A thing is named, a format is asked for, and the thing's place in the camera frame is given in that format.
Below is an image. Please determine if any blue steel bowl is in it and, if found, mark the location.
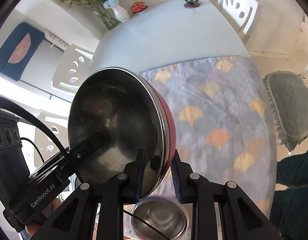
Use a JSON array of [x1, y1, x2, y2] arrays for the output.
[[130, 197, 189, 239]]

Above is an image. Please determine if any pink steel bowl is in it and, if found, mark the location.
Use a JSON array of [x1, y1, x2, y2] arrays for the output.
[[68, 67, 176, 197]]

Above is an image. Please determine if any operator hand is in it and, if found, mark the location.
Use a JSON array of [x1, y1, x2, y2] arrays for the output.
[[25, 198, 62, 237]]

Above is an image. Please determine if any white chair near left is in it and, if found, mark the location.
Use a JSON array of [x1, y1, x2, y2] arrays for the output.
[[33, 112, 69, 165]]

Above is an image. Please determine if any white chair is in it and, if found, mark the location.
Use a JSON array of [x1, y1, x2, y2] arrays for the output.
[[51, 44, 94, 93], [217, 0, 262, 44], [33, 112, 69, 165]]

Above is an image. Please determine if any ginkgo pattern table mat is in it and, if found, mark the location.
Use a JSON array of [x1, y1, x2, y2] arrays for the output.
[[140, 56, 277, 216]]

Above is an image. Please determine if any white refrigerator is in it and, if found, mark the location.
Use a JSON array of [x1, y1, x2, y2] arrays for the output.
[[0, 37, 75, 103]]

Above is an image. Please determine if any green cushioned chair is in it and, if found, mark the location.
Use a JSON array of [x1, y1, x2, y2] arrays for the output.
[[263, 71, 308, 151]]

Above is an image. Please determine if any white chair far left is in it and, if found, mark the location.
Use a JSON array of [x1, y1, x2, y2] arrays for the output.
[[51, 44, 94, 93]]

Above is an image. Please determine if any blue fridge cover cloth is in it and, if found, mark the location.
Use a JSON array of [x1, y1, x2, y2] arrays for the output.
[[0, 22, 45, 81]]

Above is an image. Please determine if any red lidded tea cup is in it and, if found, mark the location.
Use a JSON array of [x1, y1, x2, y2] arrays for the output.
[[130, 1, 148, 15]]

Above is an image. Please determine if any white chair far right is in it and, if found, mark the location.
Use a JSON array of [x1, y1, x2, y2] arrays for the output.
[[217, 0, 262, 44]]

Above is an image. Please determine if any black phone stand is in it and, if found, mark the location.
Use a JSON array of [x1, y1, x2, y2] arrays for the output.
[[184, 0, 200, 8]]

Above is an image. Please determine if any black cable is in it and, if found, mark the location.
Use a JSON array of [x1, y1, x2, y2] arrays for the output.
[[0, 95, 167, 240]]

